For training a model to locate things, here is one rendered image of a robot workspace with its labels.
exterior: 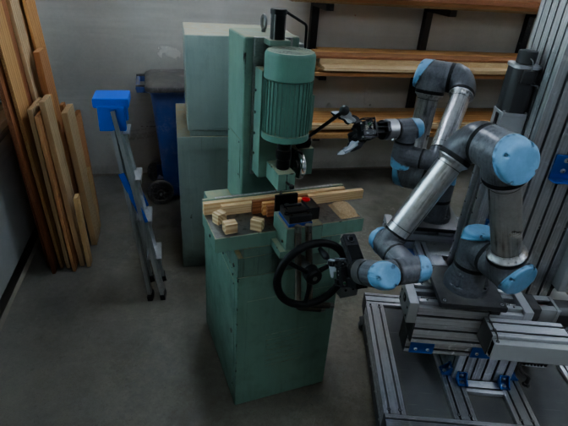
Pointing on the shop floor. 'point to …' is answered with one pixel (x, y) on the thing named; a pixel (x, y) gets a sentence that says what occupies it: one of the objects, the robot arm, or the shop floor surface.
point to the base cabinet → (264, 330)
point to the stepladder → (131, 183)
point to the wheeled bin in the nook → (164, 129)
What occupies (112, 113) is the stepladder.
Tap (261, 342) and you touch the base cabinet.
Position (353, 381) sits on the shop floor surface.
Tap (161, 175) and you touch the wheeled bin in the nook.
